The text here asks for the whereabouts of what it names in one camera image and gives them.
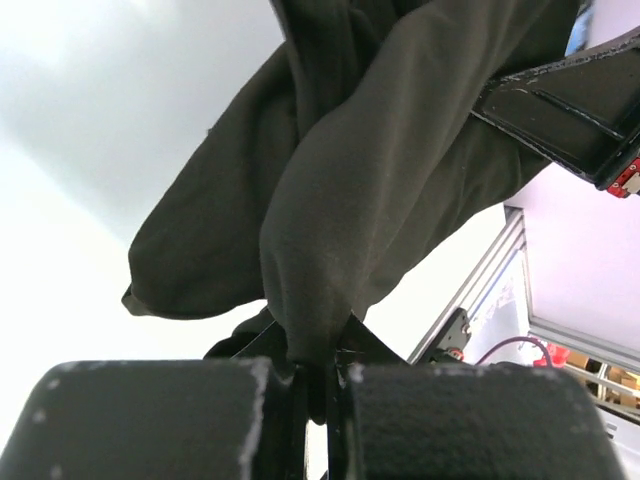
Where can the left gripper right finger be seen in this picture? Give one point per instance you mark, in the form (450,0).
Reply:
(388,419)

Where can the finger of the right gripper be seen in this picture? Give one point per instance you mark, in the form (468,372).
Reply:
(581,112)

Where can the aluminium frame rail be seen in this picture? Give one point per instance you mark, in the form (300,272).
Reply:
(507,253)

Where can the black printed t-shirt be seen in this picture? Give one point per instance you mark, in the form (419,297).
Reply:
(342,163)

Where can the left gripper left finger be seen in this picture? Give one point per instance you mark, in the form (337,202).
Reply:
(237,418)

